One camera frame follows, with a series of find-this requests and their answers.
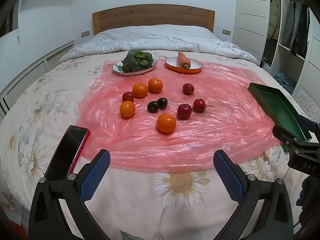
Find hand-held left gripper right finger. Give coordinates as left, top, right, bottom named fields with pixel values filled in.
left=213, top=150, right=293, bottom=240

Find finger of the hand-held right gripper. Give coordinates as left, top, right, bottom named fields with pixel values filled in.
left=272, top=124, right=320, bottom=152
left=297, top=115, right=320, bottom=132

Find carrot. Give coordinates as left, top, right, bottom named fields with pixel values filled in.
left=177, top=51, right=191, bottom=70

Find white bucket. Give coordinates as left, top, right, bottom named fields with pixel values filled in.
left=261, top=58, right=272, bottom=73

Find hanging dark clothes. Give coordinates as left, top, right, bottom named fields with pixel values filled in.
left=282, top=1, right=311, bottom=57

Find leafy green vegetable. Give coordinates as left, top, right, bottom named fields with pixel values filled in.
left=118, top=50, right=153, bottom=72

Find blue blanket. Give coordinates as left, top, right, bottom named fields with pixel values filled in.
left=272, top=73, right=297, bottom=94

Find orange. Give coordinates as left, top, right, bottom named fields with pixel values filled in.
left=119, top=101, right=136, bottom=118
left=148, top=78, right=163, bottom=93
left=132, top=82, right=149, bottom=98
left=157, top=113, right=177, bottom=133

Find dark window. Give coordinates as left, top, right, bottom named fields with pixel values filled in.
left=0, top=0, right=20, bottom=38

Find orange plate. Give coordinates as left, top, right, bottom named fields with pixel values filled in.
left=164, top=57, right=204, bottom=74

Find beige jacket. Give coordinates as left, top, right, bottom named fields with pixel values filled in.
left=269, top=0, right=282, bottom=40

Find white wardrobe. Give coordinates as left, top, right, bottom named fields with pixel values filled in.
left=234, top=0, right=320, bottom=115

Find white duvet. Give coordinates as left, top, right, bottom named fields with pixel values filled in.
left=58, top=24, right=259, bottom=65

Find wooden headboard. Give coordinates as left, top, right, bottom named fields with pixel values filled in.
left=92, top=4, right=215, bottom=36

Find phone in red case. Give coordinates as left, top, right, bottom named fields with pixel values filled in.
left=44, top=125, right=90, bottom=180

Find person's right hand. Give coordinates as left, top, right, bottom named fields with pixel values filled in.
left=296, top=177, right=320, bottom=232

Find floral bed sheet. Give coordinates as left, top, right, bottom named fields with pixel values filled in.
left=0, top=50, right=310, bottom=240

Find pink plastic sheet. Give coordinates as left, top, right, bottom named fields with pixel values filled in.
left=78, top=60, right=283, bottom=173

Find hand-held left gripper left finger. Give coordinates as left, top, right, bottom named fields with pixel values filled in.
left=29, top=149, right=112, bottom=240

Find green tray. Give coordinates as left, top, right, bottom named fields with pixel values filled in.
left=248, top=82, right=313, bottom=153

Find white plate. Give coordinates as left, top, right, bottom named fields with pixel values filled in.
left=112, top=57, right=158, bottom=76

